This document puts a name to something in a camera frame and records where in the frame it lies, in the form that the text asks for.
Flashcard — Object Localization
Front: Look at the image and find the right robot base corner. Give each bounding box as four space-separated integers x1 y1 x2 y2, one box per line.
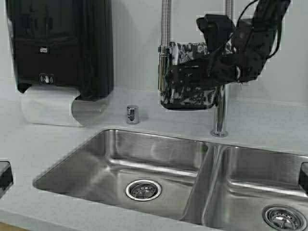
298 162 308 194

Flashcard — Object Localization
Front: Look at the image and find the black white patterned cloth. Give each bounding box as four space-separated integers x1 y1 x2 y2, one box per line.
161 45 231 110

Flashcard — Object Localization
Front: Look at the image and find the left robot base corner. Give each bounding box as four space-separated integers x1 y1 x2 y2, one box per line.
0 161 13 198

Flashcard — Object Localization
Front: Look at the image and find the stainless steel double sink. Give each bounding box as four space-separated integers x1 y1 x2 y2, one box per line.
34 129 308 231

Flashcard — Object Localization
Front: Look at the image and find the chrome arched sink faucet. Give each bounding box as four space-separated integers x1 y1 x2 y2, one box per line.
158 0 233 137

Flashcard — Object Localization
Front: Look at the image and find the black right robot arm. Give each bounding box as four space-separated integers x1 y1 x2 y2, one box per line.
166 0 291 89

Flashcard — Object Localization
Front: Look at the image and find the black paper towel dispenser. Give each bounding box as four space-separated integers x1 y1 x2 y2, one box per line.
5 0 114 101

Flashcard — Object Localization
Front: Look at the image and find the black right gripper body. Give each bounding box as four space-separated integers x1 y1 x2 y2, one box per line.
168 14 238 84

